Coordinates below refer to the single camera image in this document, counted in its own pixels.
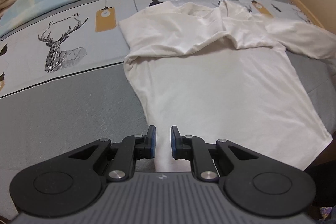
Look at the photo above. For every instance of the grey printed bed sheet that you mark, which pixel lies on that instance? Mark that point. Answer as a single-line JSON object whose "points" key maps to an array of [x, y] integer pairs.
{"points": [[63, 83]]}

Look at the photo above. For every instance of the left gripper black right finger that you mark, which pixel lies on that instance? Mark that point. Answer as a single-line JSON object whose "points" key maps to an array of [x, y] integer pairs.
{"points": [[208, 162]]}

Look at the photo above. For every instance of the white t-shirt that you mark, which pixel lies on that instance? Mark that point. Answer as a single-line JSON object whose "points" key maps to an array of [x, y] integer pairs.
{"points": [[223, 73]]}

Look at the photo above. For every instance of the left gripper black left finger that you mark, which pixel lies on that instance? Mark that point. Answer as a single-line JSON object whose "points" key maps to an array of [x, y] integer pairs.
{"points": [[116, 161]]}

